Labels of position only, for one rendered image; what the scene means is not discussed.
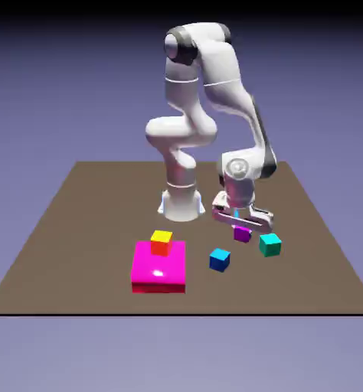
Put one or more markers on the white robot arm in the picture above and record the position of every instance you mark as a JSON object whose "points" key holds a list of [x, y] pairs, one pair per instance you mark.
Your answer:
{"points": [[181, 122]]}

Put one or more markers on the small yellow cube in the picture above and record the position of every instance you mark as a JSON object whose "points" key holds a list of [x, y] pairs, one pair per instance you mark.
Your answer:
{"points": [[161, 243]]}

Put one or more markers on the small blue cube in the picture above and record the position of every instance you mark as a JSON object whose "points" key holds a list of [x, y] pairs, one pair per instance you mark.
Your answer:
{"points": [[219, 260]]}

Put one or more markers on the small purple cube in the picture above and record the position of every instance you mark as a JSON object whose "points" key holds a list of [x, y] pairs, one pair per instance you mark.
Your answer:
{"points": [[242, 235]]}

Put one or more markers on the small teal cube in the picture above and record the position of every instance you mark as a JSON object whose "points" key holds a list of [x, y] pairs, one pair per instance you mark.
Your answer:
{"points": [[270, 245]]}

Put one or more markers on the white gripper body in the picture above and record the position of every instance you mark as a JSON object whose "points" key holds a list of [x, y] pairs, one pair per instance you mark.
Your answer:
{"points": [[245, 219]]}

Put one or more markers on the large magenta box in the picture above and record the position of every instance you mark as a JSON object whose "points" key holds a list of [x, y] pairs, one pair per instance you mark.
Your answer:
{"points": [[158, 269]]}

